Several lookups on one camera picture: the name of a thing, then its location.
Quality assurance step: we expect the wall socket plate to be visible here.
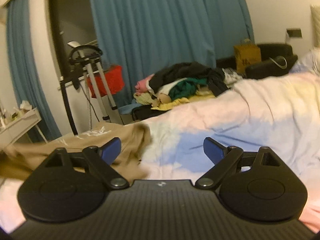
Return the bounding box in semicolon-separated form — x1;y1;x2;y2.
286;28;302;38

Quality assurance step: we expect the red fabric basket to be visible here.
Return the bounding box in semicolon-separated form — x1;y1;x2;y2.
94;65;125;97

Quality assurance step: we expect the dark window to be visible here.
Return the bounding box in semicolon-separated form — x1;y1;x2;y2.
49;0;97;77

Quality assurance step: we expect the white desk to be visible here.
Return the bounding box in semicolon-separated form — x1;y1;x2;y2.
1;108;48;146

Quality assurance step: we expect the tan t-shirt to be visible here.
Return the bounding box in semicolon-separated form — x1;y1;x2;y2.
1;122;151;183

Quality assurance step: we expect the pile of clothes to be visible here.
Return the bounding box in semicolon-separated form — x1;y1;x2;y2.
133;62;243;111

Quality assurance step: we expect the blue curtain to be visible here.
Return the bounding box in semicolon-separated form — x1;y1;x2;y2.
6;0;61;140
90;0;254;106

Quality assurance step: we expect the blue curtain left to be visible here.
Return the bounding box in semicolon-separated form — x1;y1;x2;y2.
6;0;61;140

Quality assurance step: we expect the blue curtain right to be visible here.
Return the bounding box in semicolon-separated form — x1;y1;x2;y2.
90;0;254;106

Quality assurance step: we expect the brown paper bag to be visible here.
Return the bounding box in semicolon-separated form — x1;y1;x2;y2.
233;38;261;74

